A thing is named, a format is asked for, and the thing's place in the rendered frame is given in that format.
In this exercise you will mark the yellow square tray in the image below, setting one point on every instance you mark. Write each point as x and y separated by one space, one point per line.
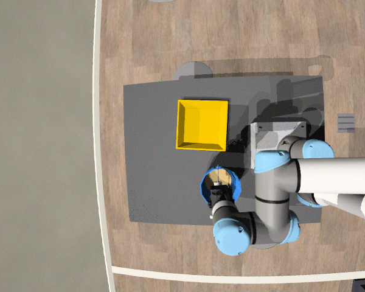
202 125

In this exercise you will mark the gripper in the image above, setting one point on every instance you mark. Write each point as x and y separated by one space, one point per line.
222 196

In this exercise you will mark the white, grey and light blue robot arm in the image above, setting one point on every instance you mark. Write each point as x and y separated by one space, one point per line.
315 175

